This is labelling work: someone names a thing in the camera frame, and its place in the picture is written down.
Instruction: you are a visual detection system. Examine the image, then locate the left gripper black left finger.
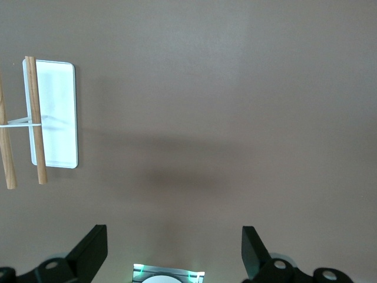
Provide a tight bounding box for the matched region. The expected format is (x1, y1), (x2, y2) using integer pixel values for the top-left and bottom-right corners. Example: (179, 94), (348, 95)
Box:
(0, 224), (108, 283)

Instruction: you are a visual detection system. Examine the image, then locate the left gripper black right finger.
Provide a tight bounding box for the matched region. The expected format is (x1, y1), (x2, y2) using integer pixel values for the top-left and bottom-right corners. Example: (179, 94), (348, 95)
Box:
(242, 226), (354, 283)

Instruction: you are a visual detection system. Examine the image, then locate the white rack with wooden bars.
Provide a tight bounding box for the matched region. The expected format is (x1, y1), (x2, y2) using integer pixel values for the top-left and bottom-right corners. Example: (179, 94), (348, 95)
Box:
(0, 55), (80, 190)

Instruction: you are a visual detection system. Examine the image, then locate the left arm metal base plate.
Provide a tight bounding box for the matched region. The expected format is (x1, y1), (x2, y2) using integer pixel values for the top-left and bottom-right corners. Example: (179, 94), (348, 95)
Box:
(133, 263), (206, 283)

